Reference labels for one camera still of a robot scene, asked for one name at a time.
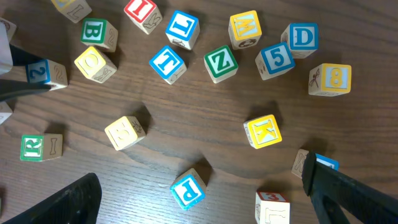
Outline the blue D block right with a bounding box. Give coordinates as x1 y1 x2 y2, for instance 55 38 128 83
291 149 340 179

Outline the blue 2 block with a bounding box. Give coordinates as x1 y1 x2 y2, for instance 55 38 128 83
25 59 68 90

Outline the green R block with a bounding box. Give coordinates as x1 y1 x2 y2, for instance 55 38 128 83
20 134 63 162

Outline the yellow block upper right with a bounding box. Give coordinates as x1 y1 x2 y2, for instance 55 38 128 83
228 10 262 50

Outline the blue d block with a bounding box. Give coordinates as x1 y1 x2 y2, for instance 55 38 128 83
291 149 340 179
280 22 319 59

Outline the green B block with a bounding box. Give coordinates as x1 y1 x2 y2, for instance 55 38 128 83
80 18 118 52

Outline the yellow block upper left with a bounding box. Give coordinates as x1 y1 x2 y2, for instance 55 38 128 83
0 17 17 41

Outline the plain L 7 block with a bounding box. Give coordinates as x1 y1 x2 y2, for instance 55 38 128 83
255 191 290 224

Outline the blue S block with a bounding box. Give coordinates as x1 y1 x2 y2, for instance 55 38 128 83
255 42 295 80

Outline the yellow S block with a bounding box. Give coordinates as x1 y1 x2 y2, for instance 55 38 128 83
104 116 146 151

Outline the yellow K block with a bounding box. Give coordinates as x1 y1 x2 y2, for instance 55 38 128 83
243 114 282 149

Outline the green Z block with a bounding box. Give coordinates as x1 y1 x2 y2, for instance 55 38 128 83
204 45 239 83

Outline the blue P block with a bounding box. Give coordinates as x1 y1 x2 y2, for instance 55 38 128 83
170 168 206 210

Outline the yellow O block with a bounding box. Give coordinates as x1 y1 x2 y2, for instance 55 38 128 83
74 46 118 83

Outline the blue L block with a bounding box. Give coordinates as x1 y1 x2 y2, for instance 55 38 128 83
165 10 200 50

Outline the red U block centre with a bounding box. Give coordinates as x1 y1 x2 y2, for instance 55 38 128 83
0 101 13 124

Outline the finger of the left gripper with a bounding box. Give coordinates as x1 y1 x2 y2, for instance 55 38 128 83
9 44 42 66
1 80 52 101

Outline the red I block upper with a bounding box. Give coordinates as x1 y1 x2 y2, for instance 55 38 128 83
124 0 163 35

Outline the blue T block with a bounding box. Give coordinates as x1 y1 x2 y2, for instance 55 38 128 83
149 45 187 85

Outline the yellow block upper centre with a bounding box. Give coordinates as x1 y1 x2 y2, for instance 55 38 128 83
51 0 92 23

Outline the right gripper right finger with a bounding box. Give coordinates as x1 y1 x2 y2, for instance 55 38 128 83
302 152 397 224

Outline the blue D block upper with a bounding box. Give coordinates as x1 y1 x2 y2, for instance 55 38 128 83
280 22 319 59

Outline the yellow block far right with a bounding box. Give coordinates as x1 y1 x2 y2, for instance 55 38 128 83
308 63 352 96

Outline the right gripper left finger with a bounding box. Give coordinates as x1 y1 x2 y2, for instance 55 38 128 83
4 172 102 224

